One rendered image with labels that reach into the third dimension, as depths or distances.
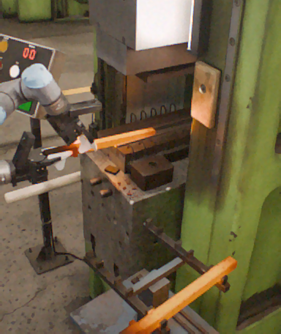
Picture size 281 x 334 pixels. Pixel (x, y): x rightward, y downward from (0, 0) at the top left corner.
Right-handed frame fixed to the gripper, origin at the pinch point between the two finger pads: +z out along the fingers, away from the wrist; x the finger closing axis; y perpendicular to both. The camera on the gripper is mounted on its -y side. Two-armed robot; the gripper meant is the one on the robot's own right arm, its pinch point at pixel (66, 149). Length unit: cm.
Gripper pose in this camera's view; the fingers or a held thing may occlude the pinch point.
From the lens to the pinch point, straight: 153.8
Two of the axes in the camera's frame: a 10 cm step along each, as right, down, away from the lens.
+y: -0.5, 8.6, 5.0
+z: 8.5, -2.3, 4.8
